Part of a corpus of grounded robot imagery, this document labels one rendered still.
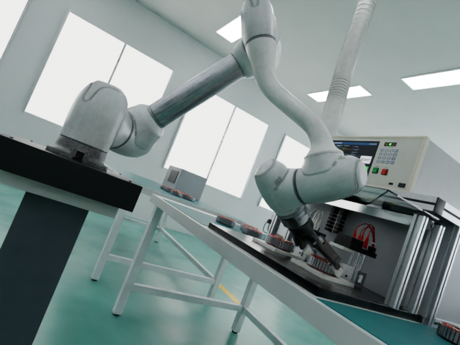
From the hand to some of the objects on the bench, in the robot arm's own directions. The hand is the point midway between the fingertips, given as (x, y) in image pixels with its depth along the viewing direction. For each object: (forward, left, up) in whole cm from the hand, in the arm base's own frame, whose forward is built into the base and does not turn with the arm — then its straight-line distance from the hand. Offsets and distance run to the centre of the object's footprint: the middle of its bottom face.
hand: (324, 263), depth 104 cm
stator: (0, 0, -2) cm, 2 cm away
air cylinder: (+15, +1, -3) cm, 15 cm away
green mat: (+19, +78, -4) cm, 80 cm away
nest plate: (0, 0, -3) cm, 3 cm away
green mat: (+26, -51, -6) cm, 58 cm away
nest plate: (-1, +24, -3) cm, 24 cm away
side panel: (+41, -18, -6) cm, 45 cm away
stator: (-1, +24, -2) cm, 24 cm away
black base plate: (+1, +12, -5) cm, 14 cm away
